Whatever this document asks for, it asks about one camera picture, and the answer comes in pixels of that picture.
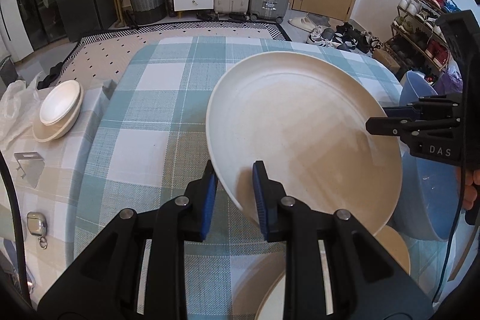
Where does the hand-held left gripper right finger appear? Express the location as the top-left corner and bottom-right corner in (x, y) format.
(252, 160), (443, 320)

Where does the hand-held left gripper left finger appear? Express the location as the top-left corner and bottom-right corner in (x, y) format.
(37, 160), (219, 320)

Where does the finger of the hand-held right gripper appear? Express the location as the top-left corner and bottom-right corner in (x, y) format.
(365, 115), (463, 145)
(384, 95), (463, 119)

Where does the blue bowl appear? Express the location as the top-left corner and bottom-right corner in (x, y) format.
(390, 145), (467, 242)
(398, 70), (439, 108)

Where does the large cream plate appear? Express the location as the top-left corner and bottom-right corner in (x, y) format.
(232, 226), (411, 320)
(205, 51), (403, 236)

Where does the stack of cream bowls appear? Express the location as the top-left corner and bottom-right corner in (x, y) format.
(32, 91), (84, 143)

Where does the person's right hand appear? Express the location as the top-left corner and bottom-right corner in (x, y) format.
(458, 169), (480, 212)

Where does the purple plastic bag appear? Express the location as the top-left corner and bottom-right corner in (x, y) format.
(437, 65), (464, 94)

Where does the small brown cardboard box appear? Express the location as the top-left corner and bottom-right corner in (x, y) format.
(373, 46), (404, 75)

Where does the teal checkered tablecloth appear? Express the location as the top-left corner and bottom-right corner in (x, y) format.
(67, 35), (404, 320)

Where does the gold metal shoe rack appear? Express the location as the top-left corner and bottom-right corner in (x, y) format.
(390, 0), (466, 81)

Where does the shelved shoes collection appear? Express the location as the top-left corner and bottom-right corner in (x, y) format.
(392, 0), (464, 69)

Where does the scattered shoes group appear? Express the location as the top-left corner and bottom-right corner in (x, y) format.
(288, 14), (383, 54)

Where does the beige plaid cloth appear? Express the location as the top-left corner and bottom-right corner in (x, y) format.
(0, 78), (113, 268)

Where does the earbuds case with keyring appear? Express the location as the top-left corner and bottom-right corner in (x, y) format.
(26, 211), (49, 249)

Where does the small white dish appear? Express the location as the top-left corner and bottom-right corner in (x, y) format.
(39, 80), (82, 126)

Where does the dark cloth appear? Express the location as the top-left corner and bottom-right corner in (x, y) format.
(37, 65), (62, 88)

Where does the white plastic bag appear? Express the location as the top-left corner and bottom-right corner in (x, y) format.
(0, 74), (42, 141)

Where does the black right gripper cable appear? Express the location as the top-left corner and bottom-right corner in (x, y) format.
(431, 159), (469, 304)

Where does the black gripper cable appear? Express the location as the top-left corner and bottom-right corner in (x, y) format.
(0, 155), (32, 302)
(431, 159), (469, 304)

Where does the grey metal bracket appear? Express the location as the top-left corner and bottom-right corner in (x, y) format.
(14, 151), (45, 189)

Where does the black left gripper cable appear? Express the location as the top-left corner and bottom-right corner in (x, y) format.
(0, 155), (32, 302)

